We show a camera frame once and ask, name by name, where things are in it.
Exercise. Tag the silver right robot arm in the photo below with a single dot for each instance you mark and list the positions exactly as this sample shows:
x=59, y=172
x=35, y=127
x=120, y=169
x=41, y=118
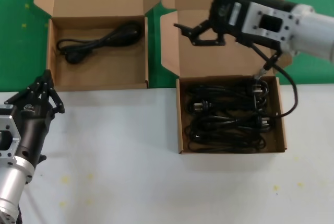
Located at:
x=313, y=36

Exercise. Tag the cardboard box with round hole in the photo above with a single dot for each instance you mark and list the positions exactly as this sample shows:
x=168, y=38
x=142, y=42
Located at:
x=104, y=72

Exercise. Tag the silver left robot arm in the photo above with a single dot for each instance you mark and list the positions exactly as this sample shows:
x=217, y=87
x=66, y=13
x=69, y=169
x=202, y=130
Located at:
x=13, y=182

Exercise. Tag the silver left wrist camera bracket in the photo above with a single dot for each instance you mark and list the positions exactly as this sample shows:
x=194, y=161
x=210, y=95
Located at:
x=7, y=130

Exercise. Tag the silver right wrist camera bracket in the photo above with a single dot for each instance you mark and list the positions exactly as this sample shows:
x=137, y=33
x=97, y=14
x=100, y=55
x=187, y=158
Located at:
x=271, y=23

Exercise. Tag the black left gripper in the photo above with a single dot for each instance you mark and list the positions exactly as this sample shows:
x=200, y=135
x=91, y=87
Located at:
x=30, y=124

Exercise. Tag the green tablecloth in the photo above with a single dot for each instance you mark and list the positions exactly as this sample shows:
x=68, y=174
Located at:
x=15, y=38

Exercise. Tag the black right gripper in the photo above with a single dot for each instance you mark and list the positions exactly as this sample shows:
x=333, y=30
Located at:
x=221, y=12

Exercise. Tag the cardboard box with rounded tabs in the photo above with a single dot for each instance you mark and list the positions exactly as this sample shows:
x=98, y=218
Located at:
x=221, y=59

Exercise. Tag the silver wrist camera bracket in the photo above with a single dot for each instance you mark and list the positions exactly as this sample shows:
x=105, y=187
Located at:
x=7, y=130
x=271, y=23

